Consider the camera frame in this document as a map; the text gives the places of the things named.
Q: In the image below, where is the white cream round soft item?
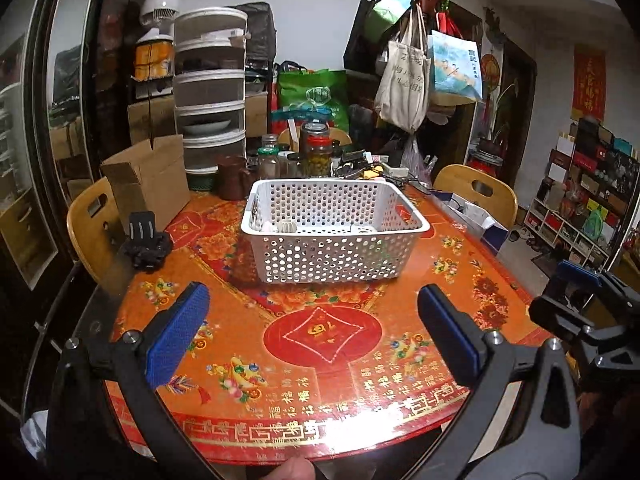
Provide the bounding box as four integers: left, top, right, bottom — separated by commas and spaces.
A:
276, 219, 297, 234

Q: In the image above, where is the person's left hand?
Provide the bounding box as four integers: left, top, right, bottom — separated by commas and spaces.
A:
262, 457, 316, 480

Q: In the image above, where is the shelf with colourful boxes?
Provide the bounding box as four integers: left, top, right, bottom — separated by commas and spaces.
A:
523, 118, 639, 271

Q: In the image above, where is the white blue box on chair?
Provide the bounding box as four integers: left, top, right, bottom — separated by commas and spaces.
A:
435, 192, 509, 255

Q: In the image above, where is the right wooden chair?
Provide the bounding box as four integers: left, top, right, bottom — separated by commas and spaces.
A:
434, 164, 518, 229

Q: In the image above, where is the wooden chair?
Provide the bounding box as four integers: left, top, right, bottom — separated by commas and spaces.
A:
434, 164, 518, 229
66, 177, 125, 283

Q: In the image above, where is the black phone stand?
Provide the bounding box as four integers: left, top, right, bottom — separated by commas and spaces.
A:
124, 211, 174, 272

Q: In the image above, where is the red floral tablecloth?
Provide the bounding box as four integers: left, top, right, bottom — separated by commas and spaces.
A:
112, 193, 546, 465

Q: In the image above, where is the left wooden chair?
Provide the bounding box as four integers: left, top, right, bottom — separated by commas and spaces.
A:
66, 177, 125, 283

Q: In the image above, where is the cardboard box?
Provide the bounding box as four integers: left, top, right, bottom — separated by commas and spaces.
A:
101, 134, 190, 234

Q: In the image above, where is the blue illustrated tote bag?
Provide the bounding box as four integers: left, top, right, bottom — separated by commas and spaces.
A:
427, 30, 483, 106

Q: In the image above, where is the white perforated plastic basket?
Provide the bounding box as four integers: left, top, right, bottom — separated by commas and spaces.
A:
241, 178, 431, 285

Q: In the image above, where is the beige canvas tote bag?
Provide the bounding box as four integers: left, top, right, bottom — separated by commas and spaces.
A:
374, 6, 431, 134

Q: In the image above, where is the red lidded glass jar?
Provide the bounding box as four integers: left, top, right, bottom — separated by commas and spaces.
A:
306, 136, 333, 178

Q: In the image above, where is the green shopping bag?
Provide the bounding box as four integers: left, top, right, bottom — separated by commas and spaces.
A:
272, 61, 349, 131

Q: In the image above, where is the stacked grey drawer tower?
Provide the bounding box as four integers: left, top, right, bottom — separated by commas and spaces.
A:
172, 6, 248, 191

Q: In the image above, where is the red wall banner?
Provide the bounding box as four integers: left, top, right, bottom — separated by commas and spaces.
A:
572, 44, 606, 122

